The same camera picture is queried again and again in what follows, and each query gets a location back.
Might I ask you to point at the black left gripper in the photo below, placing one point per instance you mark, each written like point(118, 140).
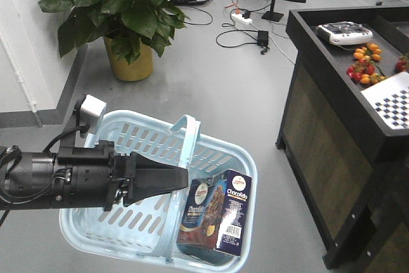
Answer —
point(97, 177)

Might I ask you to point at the light blue plastic basket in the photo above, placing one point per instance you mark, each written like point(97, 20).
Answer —
point(147, 230)

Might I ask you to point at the chocolate cookie box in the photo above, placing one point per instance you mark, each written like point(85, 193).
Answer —
point(214, 218)

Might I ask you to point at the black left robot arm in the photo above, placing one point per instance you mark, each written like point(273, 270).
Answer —
point(29, 180)

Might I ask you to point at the potted green plant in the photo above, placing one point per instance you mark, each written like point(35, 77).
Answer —
point(132, 30)

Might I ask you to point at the dark wooden display counter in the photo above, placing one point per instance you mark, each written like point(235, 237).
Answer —
point(351, 167)

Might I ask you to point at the cherry tomatoes bunch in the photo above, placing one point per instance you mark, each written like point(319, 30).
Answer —
point(364, 70)

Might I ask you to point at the white remote controller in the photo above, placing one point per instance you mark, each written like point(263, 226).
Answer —
point(344, 33)

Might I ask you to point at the checkerboard calibration sheet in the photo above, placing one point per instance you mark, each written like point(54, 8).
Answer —
point(389, 98)

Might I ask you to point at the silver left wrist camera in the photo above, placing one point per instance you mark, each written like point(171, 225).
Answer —
point(89, 112)

